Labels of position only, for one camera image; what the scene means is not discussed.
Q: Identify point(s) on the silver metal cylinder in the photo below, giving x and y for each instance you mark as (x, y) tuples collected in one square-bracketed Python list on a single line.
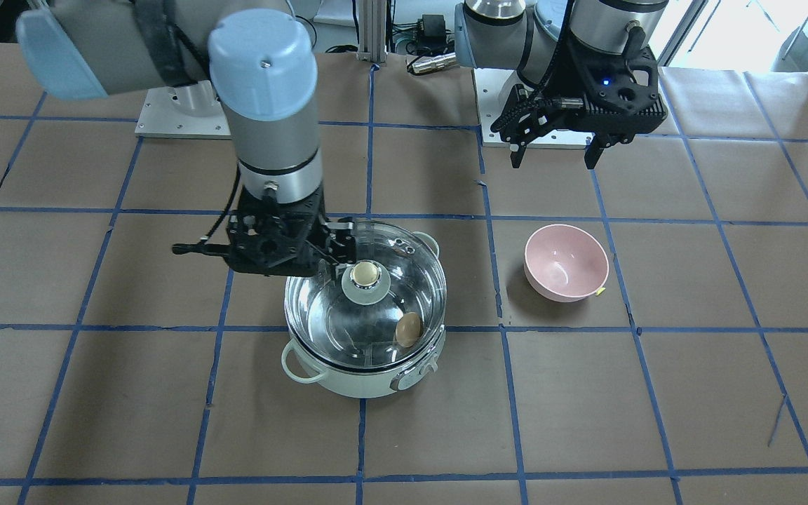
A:
[(428, 64)]

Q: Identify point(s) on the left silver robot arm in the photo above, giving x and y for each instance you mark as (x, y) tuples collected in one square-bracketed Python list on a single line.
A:
[(526, 38)]

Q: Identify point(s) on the pale green electric pot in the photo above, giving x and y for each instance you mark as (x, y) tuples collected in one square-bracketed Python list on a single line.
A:
[(302, 368)]

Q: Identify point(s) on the aluminium frame post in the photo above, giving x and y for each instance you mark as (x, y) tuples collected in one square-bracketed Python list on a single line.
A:
[(372, 29)]

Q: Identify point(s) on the glass pot lid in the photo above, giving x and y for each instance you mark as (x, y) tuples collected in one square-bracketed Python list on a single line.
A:
[(345, 316)]

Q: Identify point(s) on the black power adapter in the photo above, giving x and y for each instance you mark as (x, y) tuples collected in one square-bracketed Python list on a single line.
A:
[(431, 28)]

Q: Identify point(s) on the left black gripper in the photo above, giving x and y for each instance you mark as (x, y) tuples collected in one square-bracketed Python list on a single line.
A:
[(564, 85)]

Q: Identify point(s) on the pink bowl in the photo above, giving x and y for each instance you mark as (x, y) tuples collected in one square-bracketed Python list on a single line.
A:
[(564, 263)]

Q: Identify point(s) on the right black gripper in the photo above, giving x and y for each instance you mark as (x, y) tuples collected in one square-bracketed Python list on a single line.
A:
[(334, 243)]

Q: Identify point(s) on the brown egg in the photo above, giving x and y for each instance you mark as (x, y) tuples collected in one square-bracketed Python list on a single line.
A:
[(408, 330)]

